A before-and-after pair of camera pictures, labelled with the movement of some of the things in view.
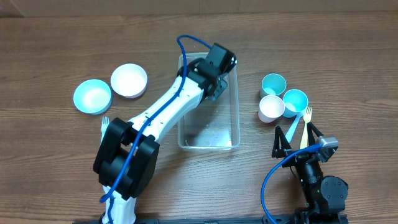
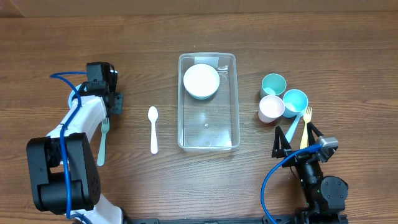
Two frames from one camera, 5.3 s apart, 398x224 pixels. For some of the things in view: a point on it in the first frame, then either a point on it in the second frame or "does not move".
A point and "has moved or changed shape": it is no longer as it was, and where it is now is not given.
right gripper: x=280 y=150 does not move
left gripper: x=219 y=88 → x=117 y=103
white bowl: x=129 y=80 has moved or changed shape
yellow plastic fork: x=307 y=118 does not move
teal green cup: x=272 y=84 does not move
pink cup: x=270 y=107 does not move
